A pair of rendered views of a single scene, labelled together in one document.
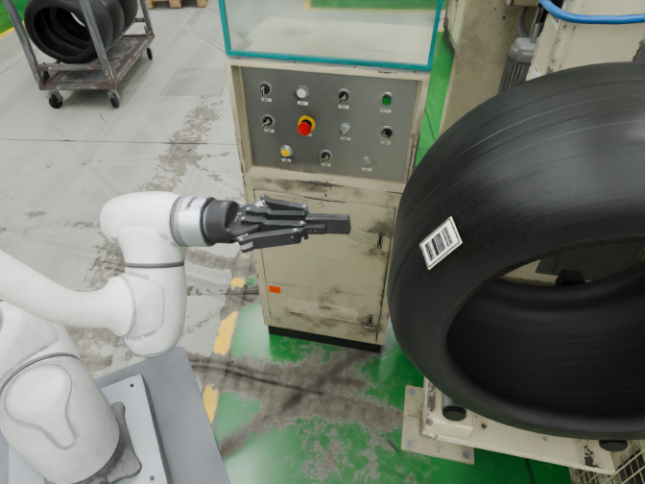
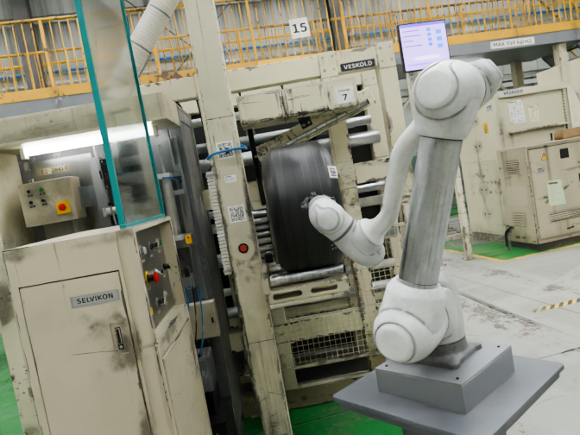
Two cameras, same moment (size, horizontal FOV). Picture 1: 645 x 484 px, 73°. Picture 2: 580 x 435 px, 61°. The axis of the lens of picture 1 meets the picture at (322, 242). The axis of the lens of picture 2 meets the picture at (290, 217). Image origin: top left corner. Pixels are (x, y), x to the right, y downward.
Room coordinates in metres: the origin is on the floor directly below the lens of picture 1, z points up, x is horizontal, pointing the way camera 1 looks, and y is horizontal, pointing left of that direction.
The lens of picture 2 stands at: (1.07, 1.82, 1.32)
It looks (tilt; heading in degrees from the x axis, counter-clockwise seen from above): 4 degrees down; 257
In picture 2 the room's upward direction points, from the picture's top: 10 degrees counter-clockwise
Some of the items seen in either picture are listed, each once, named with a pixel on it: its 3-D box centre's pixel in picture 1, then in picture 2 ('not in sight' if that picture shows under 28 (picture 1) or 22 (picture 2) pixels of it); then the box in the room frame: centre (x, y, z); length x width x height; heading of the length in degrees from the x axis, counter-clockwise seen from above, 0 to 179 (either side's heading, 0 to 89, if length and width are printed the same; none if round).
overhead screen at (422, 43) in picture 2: not in sight; (424, 46); (-2.09, -3.45, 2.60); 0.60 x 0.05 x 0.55; 178
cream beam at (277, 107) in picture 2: not in sight; (297, 104); (0.35, -0.69, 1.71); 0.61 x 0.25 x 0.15; 168
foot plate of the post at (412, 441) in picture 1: (438, 421); not in sight; (0.78, -0.46, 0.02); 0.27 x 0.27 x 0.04; 78
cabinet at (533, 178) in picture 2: not in sight; (549, 192); (-3.44, -3.35, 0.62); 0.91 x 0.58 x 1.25; 178
